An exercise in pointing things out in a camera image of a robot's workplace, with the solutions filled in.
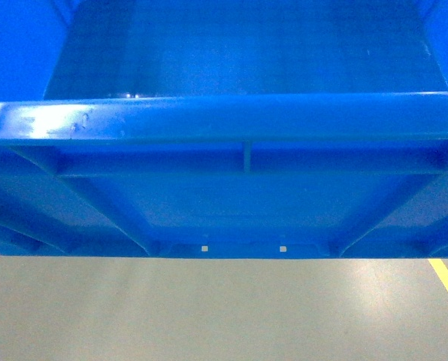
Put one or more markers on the large blue plastic crate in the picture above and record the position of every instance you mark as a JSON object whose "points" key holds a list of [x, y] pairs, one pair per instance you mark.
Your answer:
{"points": [[224, 129]]}

